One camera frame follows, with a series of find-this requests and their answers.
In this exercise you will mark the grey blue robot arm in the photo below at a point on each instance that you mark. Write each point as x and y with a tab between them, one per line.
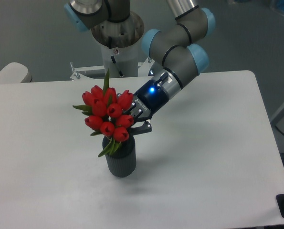
175	50

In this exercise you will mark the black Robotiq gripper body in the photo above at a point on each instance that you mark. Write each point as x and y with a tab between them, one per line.
147	100

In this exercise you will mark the dark grey ribbed vase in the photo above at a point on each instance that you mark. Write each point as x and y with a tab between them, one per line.
123	162

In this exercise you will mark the beige chair armrest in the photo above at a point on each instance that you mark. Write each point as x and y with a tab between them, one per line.
15	72

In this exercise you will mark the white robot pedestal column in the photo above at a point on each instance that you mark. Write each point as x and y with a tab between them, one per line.
119	45

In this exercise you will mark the red tulip bouquet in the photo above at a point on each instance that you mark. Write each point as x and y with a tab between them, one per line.
105	115

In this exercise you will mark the white metal base frame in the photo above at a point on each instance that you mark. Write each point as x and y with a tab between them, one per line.
147	68

